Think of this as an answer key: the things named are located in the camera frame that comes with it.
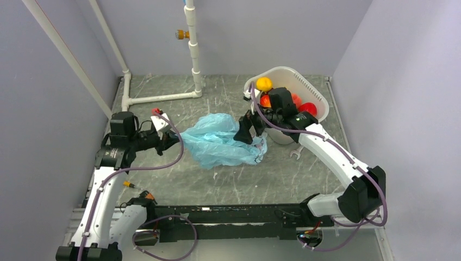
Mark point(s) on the orange handled screwdriver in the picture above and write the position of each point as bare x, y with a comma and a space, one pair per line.
130, 185

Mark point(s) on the white PVC pipe frame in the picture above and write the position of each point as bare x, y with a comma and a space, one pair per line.
111, 45

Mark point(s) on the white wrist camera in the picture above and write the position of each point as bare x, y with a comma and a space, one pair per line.
248, 94
160, 120

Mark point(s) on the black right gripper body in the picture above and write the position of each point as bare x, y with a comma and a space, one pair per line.
273, 117

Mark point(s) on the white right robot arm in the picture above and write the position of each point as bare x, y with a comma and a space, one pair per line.
364, 186

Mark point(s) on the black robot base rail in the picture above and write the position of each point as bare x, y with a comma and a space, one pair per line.
283, 221

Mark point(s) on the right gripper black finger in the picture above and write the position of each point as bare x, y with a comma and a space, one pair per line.
243, 133
259, 124

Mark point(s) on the orange pipe valve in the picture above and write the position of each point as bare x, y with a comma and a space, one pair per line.
182, 35

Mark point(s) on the red fake apple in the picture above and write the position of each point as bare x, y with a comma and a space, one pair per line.
308, 107

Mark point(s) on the white plastic basket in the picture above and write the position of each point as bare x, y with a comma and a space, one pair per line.
309, 90

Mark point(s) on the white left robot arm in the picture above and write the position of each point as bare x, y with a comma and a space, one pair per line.
97, 237

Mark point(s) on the silver open-end wrench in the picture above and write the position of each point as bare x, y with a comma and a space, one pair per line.
296, 153

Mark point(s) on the yellow fake lemon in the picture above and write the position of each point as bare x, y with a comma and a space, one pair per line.
264, 84

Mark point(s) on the red fake strawberry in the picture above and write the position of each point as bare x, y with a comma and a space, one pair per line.
265, 101

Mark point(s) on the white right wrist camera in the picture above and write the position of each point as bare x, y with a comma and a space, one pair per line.
248, 94

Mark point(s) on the light blue plastic bag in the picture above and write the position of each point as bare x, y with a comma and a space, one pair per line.
211, 143

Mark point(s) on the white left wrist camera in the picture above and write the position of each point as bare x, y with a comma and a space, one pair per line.
160, 120

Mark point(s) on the pink fake peach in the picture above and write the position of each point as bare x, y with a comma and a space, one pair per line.
296, 100

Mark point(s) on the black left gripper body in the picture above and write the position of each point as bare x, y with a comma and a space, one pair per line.
145, 140

